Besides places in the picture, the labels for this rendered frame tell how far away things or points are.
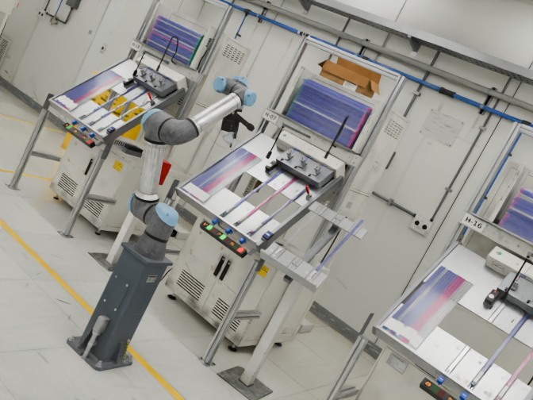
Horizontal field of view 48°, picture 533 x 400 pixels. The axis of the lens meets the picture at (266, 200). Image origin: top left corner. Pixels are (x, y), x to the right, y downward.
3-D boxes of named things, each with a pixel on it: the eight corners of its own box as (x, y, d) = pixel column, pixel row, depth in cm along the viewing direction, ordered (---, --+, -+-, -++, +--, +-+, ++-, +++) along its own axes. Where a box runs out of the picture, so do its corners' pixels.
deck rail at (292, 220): (258, 253, 322) (258, 245, 318) (256, 251, 323) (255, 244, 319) (343, 184, 356) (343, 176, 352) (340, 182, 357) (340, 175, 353)
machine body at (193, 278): (232, 355, 354) (280, 265, 346) (159, 292, 392) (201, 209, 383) (288, 348, 409) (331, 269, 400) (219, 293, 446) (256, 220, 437)
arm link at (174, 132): (173, 136, 248) (257, 85, 271) (157, 126, 254) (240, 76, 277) (178, 158, 256) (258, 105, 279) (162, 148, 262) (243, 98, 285)
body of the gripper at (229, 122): (220, 130, 298) (224, 106, 296) (237, 133, 299) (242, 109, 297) (220, 131, 290) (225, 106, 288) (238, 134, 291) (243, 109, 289)
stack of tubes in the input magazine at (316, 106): (348, 148, 348) (370, 106, 344) (284, 115, 375) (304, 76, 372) (357, 152, 359) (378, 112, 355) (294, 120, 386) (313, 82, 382)
